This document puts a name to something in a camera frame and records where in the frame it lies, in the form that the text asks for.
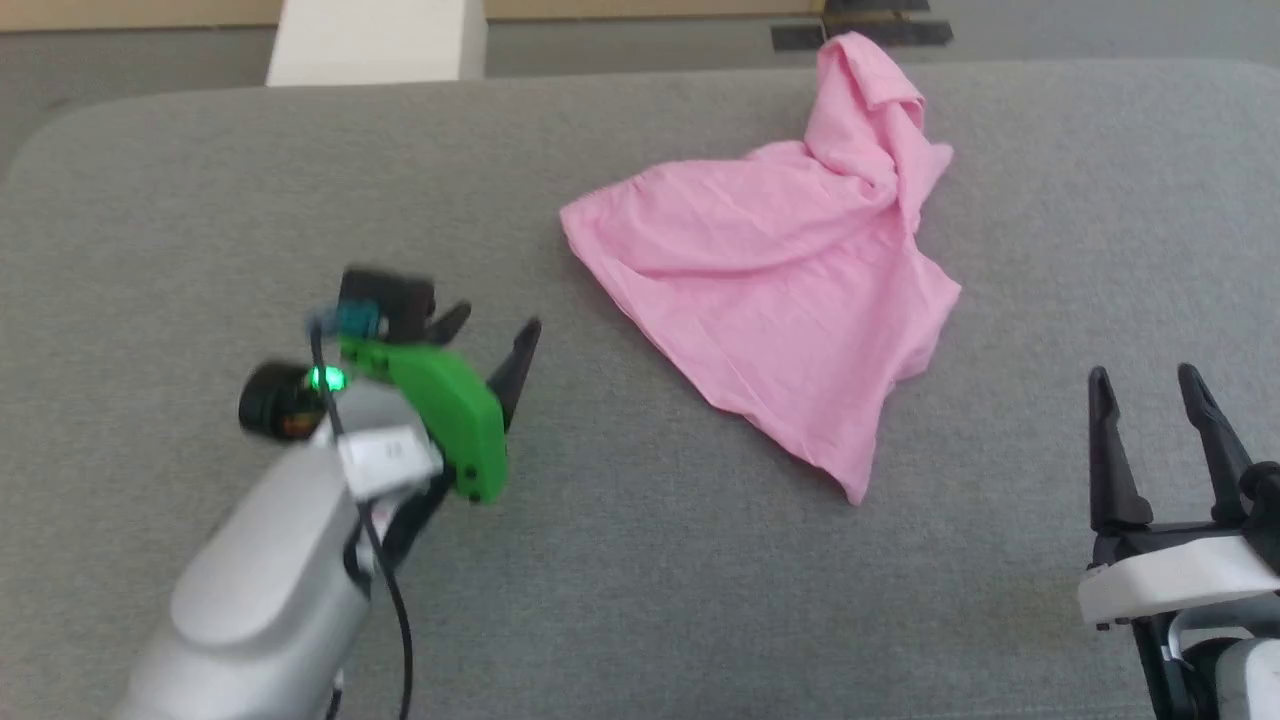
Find pink cloth garment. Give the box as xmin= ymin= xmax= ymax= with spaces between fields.
xmin=558 ymin=30 xmax=963 ymax=507

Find lemon print grid partition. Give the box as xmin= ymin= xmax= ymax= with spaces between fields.
xmin=0 ymin=0 xmax=827 ymax=33

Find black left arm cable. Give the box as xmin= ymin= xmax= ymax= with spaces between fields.
xmin=305 ymin=305 xmax=416 ymax=720

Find black floor base plate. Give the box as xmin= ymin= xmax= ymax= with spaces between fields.
xmin=769 ymin=0 xmax=955 ymax=51

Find white rectangular block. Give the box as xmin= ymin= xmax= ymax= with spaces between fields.
xmin=264 ymin=0 xmax=489 ymax=88

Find grey fabric sofa cushion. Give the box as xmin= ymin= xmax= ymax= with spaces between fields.
xmin=0 ymin=58 xmax=1280 ymax=720

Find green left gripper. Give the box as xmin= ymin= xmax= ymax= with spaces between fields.
xmin=237 ymin=300 xmax=543 ymax=505

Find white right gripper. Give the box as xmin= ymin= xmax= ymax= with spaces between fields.
xmin=1077 ymin=362 xmax=1280 ymax=631

